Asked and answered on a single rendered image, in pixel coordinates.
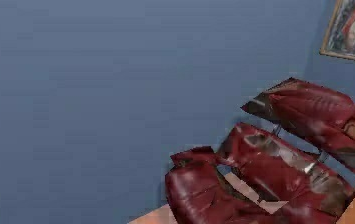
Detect gold framed wall picture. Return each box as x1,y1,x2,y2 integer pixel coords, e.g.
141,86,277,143
319,0,355,64

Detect red leather armchair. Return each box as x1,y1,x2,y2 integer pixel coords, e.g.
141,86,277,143
164,77,355,224

